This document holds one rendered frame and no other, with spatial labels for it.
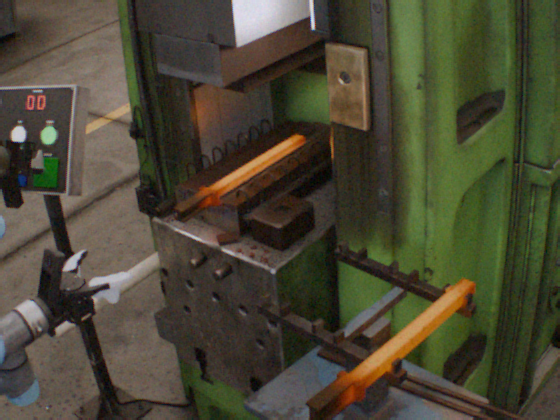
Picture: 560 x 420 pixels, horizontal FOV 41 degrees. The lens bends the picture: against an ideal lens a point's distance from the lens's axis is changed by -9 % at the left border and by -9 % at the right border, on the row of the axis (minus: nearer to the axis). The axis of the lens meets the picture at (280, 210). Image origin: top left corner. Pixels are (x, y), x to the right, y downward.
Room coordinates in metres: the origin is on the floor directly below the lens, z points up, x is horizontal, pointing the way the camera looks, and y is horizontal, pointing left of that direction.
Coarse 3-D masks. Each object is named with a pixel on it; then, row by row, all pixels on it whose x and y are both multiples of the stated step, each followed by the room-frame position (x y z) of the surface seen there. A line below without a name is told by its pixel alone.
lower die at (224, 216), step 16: (288, 128) 1.87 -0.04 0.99; (304, 128) 1.86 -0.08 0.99; (256, 144) 1.82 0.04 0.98; (272, 144) 1.79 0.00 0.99; (304, 144) 1.76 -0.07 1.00; (224, 160) 1.75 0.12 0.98; (240, 160) 1.72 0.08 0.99; (304, 160) 1.69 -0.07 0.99; (320, 160) 1.72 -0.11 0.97; (192, 176) 1.68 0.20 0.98; (208, 176) 1.65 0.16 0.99; (224, 176) 1.65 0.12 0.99; (256, 176) 1.63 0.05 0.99; (176, 192) 1.63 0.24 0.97; (192, 192) 1.59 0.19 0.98; (224, 192) 1.55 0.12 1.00; (240, 192) 1.56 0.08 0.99; (256, 192) 1.56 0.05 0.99; (272, 192) 1.59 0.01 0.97; (208, 208) 1.56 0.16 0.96; (224, 208) 1.53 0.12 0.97; (240, 208) 1.51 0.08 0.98; (224, 224) 1.53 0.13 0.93; (240, 224) 1.51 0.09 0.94
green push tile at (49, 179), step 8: (48, 160) 1.74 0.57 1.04; (56, 160) 1.73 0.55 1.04; (48, 168) 1.73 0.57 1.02; (56, 168) 1.72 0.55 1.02; (40, 176) 1.73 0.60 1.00; (48, 176) 1.72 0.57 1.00; (56, 176) 1.71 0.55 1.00; (40, 184) 1.72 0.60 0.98; (48, 184) 1.71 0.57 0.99; (56, 184) 1.70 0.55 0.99
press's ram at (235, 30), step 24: (144, 0) 1.65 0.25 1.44; (168, 0) 1.59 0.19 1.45; (192, 0) 1.54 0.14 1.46; (216, 0) 1.50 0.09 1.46; (240, 0) 1.49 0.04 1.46; (264, 0) 1.54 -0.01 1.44; (288, 0) 1.59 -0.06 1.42; (144, 24) 1.65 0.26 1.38; (168, 24) 1.60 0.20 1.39; (192, 24) 1.55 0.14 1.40; (216, 24) 1.50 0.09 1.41; (240, 24) 1.48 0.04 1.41; (264, 24) 1.53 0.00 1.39; (288, 24) 1.59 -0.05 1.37
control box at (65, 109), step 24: (0, 96) 1.88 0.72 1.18; (24, 96) 1.85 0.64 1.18; (48, 96) 1.83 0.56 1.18; (72, 96) 1.81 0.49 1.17; (0, 120) 1.85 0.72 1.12; (24, 120) 1.82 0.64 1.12; (48, 120) 1.80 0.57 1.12; (72, 120) 1.78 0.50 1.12; (48, 144) 1.76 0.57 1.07; (72, 144) 1.75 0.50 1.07; (72, 168) 1.73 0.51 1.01; (24, 192) 1.73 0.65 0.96; (48, 192) 1.71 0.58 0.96; (72, 192) 1.71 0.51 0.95
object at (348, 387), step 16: (464, 288) 1.08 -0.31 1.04; (432, 304) 1.05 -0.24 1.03; (448, 304) 1.04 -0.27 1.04; (416, 320) 1.01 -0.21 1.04; (432, 320) 1.00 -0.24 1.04; (400, 336) 0.97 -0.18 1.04; (416, 336) 0.97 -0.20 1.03; (384, 352) 0.94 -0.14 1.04; (400, 352) 0.94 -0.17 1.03; (368, 368) 0.90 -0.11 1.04; (384, 368) 0.91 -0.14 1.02; (336, 384) 0.86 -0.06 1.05; (352, 384) 0.86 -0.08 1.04; (368, 384) 0.89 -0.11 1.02; (320, 400) 0.83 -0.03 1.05; (336, 400) 0.85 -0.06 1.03; (352, 400) 0.86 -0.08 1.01; (320, 416) 0.82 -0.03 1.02
